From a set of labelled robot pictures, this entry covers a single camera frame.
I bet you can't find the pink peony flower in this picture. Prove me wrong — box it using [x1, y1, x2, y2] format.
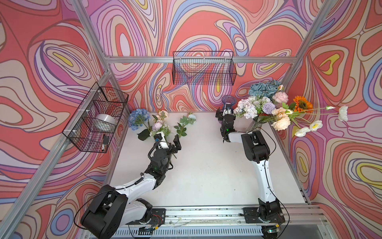
[272, 85, 289, 104]

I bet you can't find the blue hydrangea flower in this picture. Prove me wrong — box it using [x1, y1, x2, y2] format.
[128, 109, 151, 141]

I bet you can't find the lilac pink hydrangea stem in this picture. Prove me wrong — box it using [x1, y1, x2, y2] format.
[233, 96, 276, 119]

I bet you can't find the black wire basket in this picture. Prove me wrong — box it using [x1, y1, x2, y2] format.
[172, 50, 237, 86]
[62, 83, 129, 153]

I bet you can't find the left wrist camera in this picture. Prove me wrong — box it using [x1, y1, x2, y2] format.
[154, 131, 169, 149]

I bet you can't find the cream white flower spray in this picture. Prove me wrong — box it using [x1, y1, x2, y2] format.
[269, 102, 349, 137]

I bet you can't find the clear glass vase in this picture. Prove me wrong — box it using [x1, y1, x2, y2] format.
[247, 117, 264, 132]

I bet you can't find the black wire basket left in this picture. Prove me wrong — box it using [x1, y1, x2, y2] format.
[62, 83, 129, 153]

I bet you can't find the orange gerbera flower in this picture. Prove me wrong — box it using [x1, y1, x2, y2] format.
[293, 96, 313, 113]

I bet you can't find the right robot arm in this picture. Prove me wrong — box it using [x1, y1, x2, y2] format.
[215, 107, 285, 225]

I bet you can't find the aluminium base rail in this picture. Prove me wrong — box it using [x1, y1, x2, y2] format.
[80, 204, 329, 239]

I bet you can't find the white tape roll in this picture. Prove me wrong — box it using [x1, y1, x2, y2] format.
[94, 114, 117, 133]

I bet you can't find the black wire basket back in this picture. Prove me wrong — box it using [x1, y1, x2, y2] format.
[172, 50, 237, 86]

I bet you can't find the purple glass vase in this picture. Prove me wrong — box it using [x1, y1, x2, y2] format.
[222, 96, 236, 111]

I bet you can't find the pale blue rose stem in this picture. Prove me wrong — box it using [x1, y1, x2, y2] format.
[174, 113, 197, 137]

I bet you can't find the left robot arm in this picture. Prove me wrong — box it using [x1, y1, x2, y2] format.
[76, 132, 182, 239]

